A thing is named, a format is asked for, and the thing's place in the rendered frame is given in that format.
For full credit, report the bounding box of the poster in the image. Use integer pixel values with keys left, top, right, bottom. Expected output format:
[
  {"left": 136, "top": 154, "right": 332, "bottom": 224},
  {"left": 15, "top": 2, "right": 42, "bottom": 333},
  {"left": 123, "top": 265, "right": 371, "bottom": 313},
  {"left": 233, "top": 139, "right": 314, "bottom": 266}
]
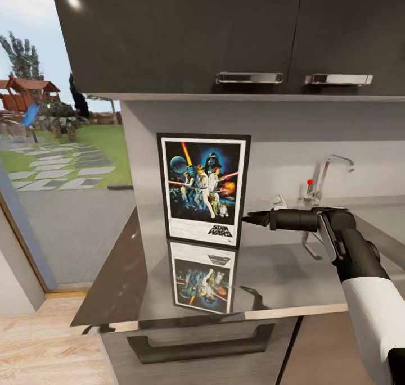
[{"left": 156, "top": 133, "right": 251, "bottom": 250}]

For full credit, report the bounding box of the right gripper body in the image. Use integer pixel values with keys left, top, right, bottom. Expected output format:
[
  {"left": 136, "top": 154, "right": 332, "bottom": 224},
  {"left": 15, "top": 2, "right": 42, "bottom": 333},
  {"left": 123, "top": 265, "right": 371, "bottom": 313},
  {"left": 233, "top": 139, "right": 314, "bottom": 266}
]
[{"left": 269, "top": 209, "right": 301, "bottom": 231}]

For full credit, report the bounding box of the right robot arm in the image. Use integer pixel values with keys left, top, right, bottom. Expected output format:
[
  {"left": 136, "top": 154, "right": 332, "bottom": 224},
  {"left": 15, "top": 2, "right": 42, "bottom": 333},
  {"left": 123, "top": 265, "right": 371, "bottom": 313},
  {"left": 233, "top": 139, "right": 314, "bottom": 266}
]
[{"left": 241, "top": 193, "right": 405, "bottom": 385}]

